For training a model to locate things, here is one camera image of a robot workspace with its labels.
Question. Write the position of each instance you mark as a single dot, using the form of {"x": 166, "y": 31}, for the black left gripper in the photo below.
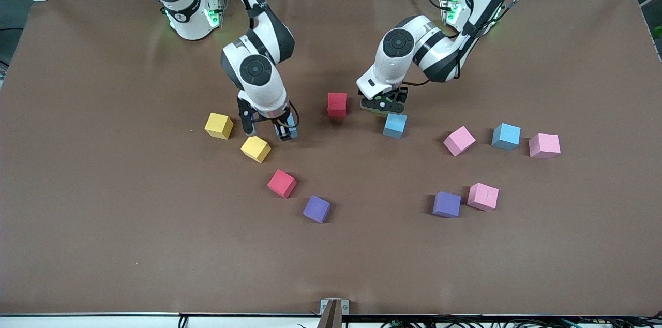
{"x": 401, "y": 95}

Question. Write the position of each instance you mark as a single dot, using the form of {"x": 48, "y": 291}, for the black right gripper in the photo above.
{"x": 277, "y": 122}

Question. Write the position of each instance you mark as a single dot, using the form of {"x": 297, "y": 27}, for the light blue foam cube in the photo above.
{"x": 395, "y": 126}
{"x": 506, "y": 136}
{"x": 294, "y": 129}

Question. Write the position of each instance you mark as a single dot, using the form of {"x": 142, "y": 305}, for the green foam cube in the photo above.
{"x": 377, "y": 112}

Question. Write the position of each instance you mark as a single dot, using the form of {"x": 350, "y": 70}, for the red foam cube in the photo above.
{"x": 282, "y": 183}
{"x": 336, "y": 104}

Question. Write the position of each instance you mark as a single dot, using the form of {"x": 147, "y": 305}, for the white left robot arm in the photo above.
{"x": 382, "y": 72}

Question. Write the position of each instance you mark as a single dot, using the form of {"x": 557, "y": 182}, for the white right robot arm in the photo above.
{"x": 269, "y": 95}

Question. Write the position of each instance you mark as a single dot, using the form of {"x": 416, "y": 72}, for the yellow foam cube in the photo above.
{"x": 219, "y": 125}
{"x": 255, "y": 148}

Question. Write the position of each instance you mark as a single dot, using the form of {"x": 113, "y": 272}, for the pink foam cube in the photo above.
{"x": 483, "y": 196}
{"x": 459, "y": 140}
{"x": 544, "y": 145}

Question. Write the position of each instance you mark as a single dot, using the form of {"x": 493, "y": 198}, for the purple foam cube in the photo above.
{"x": 316, "y": 209}
{"x": 447, "y": 204}

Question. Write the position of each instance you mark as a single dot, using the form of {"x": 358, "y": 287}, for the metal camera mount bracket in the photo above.
{"x": 333, "y": 312}

